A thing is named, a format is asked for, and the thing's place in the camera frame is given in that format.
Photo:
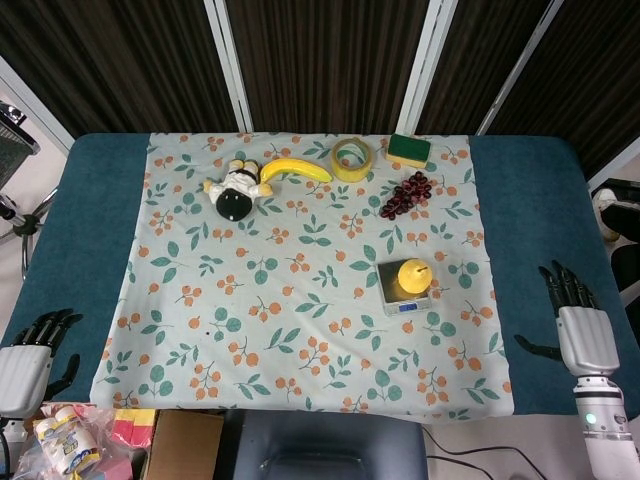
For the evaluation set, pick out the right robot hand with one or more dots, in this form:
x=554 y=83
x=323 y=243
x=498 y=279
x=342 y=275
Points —
x=590 y=337

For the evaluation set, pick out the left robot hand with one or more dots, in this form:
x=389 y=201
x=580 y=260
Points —
x=22 y=372

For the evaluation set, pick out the yellow pear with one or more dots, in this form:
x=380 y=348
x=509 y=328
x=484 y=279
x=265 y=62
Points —
x=413 y=276

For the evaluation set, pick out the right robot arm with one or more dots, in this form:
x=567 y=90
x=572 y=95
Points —
x=607 y=430

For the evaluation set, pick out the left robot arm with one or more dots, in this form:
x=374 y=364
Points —
x=7 y=447

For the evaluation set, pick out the small digital scale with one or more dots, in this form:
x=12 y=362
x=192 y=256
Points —
x=392 y=295

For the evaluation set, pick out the plastic bag with bottles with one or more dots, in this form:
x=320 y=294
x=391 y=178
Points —
x=65 y=442

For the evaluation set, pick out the pink yellow sticky notes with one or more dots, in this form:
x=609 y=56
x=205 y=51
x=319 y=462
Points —
x=131 y=430

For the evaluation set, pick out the white shoe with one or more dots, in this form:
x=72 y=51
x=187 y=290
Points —
x=601 y=200

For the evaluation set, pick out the blue table cover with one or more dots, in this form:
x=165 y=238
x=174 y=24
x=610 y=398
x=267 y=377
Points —
x=65 y=240

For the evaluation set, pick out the brown cardboard box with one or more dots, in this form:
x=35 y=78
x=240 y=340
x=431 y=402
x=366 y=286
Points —
x=182 y=445

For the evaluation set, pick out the purple grape bunch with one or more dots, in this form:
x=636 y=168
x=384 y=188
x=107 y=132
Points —
x=406 y=196

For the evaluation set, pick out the green yellow sponge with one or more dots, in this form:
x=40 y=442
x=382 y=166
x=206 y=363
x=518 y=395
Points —
x=409 y=149

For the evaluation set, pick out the black white plush toy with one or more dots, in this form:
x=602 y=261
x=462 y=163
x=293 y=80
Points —
x=235 y=192

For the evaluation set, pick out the floral tablecloth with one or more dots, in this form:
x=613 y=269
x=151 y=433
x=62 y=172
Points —
x=300 y=310

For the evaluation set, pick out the dark blue chair back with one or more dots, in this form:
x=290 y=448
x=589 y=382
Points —
x=325 y=445

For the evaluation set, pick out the yellow tape roll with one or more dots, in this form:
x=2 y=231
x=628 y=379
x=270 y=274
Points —
x=351 y=160

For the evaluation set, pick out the yellow banana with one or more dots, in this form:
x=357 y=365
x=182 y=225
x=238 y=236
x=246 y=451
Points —
x=295 y=169

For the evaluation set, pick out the white partition frame post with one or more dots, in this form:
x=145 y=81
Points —
x=227 y=62
x=425 y=65
x=520 y=65

